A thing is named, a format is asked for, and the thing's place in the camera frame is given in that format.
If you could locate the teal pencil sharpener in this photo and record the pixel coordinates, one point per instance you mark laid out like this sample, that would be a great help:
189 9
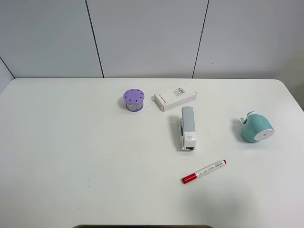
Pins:
256 127

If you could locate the white grey stapler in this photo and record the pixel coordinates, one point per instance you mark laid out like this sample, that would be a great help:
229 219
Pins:
187 129

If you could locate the white rectangular box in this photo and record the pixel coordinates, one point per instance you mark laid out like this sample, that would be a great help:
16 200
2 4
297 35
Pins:
174 97

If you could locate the purple round container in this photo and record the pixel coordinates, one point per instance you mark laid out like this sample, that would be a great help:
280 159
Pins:
134 99

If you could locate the red white marker pen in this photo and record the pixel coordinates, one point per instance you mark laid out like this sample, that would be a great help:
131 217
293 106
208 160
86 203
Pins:
203 171

